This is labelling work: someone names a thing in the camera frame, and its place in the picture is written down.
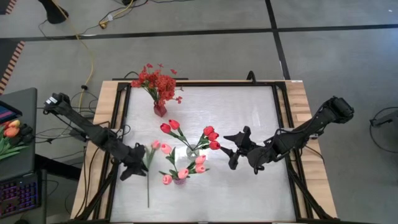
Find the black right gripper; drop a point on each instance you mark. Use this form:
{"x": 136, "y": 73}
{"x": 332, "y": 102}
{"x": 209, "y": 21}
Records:
{"x": 255, "y": 154}

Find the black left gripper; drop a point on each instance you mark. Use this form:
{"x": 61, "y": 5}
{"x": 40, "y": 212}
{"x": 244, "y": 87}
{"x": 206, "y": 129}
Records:
{"x": 135, "y": 160}

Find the red artificial tulip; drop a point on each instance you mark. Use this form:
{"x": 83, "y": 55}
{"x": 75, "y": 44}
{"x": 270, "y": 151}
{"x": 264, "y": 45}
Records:
{"x": 214, "y": 145}
{"x": 208, "y": 130}
{"x": 213, "y": 136}
{"x": 174, "y": 124}

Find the red small-blossom flower bunch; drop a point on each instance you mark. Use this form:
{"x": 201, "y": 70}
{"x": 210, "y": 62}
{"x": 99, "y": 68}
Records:
{"x": 166, "y": 85}
{"x": 179, "y": 99}
{"x": 143, "y": 77}

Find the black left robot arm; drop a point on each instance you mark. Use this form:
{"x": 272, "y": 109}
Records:
{"x": 93, "y": 133}

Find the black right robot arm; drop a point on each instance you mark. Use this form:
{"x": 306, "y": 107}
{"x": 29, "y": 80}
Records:
{"x": 304, "y": 130}

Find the clear cut-glass vase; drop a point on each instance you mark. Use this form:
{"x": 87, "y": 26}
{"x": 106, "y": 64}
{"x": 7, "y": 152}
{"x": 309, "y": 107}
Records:
{"x": 192, "y": 152}

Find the purple glass vase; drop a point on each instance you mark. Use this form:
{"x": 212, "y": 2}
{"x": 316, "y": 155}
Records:
{"x": 179, "y": 181}

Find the red glass vase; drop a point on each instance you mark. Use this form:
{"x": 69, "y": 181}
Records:
{"x": 160, "y": 110}

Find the orange artificial flowers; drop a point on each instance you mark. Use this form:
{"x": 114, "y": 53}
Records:
{"x": 12, "y": 132}

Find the black floor bar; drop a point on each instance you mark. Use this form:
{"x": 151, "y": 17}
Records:
{"x": 121, "y": 79}

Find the black computer mouse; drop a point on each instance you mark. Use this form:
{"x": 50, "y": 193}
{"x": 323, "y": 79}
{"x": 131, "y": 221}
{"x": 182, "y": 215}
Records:
{"x": 26, "y": 129}

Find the grey computer desk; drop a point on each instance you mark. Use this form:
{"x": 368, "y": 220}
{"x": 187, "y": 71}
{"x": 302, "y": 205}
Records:
{"x": 21, "y": 168}

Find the backlit black keyboard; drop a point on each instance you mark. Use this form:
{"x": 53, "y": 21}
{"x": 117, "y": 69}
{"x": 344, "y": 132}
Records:
{"x": 18, "y": 196}

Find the blue-screen computer monitor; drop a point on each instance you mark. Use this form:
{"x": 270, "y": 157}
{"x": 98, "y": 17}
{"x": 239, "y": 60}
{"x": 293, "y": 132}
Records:
{"x": 6, "y": 113}

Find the grey stand foot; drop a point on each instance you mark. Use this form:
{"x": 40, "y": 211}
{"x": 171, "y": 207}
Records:
{"x": 387, "y": 119}

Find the black mat striped edge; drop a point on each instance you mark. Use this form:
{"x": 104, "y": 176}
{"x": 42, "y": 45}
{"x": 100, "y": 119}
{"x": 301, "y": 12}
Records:
{"x": 4, "y": 6}
{"x": 6, "y": 56}

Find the black chair base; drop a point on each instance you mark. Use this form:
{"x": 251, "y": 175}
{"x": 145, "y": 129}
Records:
{"x": 54, "y": 14}

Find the black aluminium table frame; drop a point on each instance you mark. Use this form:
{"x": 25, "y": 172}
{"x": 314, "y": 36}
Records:
{"x": 217, "y": 84}

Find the black arched bracket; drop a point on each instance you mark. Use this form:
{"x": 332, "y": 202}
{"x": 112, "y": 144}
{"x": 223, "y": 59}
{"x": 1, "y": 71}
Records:
{"x": 251, "y": 72}

